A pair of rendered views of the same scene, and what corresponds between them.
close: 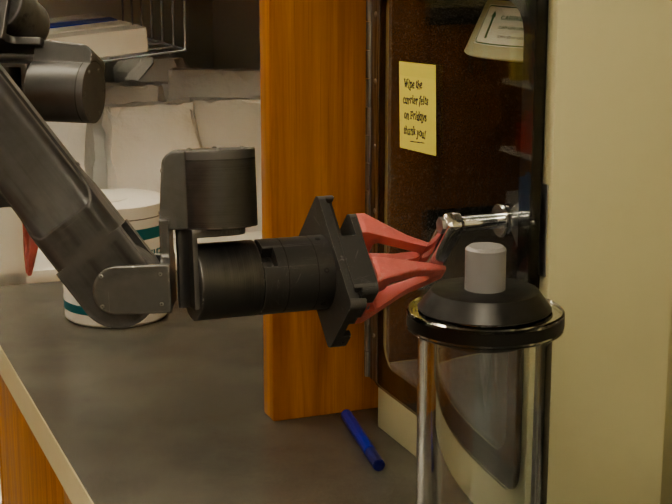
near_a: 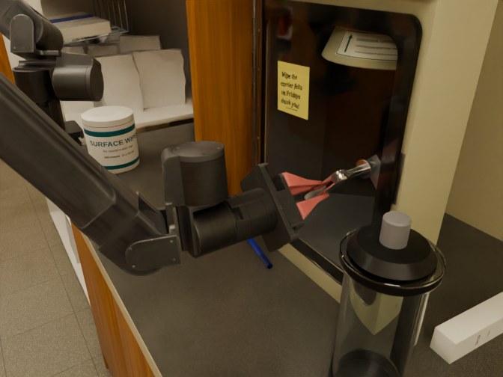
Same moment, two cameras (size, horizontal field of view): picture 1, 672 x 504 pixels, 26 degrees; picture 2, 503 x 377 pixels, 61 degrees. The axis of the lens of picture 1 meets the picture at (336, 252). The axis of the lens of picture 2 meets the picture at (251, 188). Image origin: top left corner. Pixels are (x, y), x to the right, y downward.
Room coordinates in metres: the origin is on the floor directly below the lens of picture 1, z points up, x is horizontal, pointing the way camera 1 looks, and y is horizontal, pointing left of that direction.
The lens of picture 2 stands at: (0.64, 0.11, 1.44)
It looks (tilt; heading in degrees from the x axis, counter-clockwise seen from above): 28 degrees down; 349
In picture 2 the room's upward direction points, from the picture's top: straight up
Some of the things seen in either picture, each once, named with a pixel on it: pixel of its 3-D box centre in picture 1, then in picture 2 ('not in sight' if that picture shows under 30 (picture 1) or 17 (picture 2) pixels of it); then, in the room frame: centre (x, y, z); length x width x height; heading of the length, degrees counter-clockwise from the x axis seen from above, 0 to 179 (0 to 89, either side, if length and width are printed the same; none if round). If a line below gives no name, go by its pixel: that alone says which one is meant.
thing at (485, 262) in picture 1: (484, 292); (392, 243); (0.96, -0.10, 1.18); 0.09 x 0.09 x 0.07
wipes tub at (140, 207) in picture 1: (114, 256); (111, 139); (1.76, 0.27, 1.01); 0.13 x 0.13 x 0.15
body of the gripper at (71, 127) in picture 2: not in sight; (44, 120); (1.36, 0.32, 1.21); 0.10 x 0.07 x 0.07; 112
